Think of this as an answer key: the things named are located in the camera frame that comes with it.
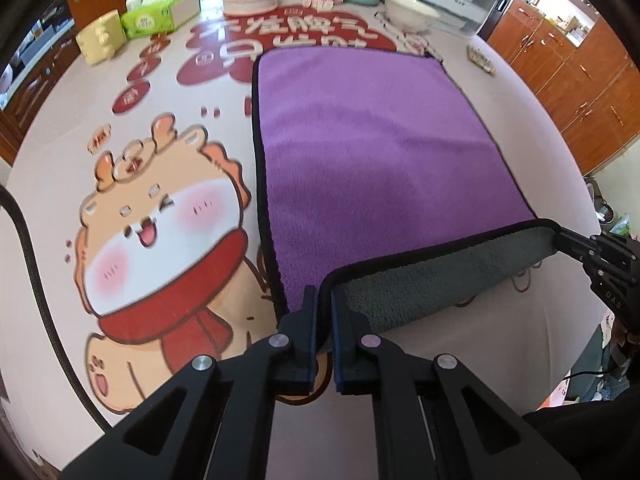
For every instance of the purple grey microfibre towel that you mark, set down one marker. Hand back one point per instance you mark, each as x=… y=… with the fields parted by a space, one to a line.
x=379 y=185

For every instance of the yellow ceramic mug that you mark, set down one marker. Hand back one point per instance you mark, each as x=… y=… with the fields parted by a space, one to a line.
x=101 y=39

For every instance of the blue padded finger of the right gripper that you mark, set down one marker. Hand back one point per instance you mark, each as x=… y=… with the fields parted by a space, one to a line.
x=574 y=245

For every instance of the green tissue box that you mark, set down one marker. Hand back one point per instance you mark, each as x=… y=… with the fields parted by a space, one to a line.
x=151 y=17

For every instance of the white ceramic bowl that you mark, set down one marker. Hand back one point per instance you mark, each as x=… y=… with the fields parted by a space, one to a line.
x=410 y=15

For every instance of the small clear box on table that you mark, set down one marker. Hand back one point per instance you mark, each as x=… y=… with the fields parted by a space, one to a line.
x=477 y=57

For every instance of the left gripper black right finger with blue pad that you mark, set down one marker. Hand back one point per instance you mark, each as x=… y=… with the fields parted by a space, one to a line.
x=434 y=419

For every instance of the wooden storage cabinet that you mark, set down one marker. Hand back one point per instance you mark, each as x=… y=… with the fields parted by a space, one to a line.
x=578 y=69

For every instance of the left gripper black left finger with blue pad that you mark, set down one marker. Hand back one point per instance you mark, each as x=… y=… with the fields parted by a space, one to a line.
x=212 y=420

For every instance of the pink cartoon printed tablecloth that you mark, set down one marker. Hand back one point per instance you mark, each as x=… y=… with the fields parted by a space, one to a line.
x=138 y=183

